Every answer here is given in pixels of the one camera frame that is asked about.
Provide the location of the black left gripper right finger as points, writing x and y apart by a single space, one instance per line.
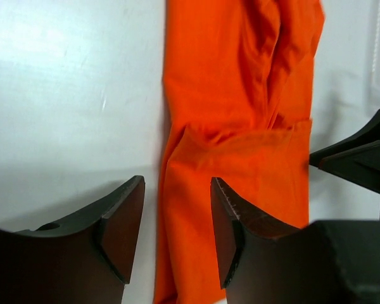
262 259

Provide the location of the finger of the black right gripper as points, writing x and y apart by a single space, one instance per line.
369 133
360 165

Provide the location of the orange t shirt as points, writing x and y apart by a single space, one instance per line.
238 79

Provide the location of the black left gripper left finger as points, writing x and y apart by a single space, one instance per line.
84 257

